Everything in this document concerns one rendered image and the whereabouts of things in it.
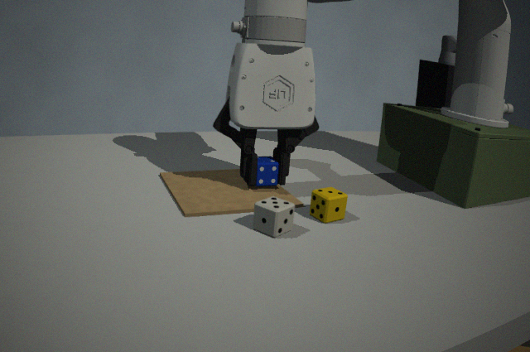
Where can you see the blue die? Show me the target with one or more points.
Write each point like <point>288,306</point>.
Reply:
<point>267,171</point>

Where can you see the yellow die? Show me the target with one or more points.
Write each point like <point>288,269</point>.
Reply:
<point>328,204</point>

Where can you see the tan flat mat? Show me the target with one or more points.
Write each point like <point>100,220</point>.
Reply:
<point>218,192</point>

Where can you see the white die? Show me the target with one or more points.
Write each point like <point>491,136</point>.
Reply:
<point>273,216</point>

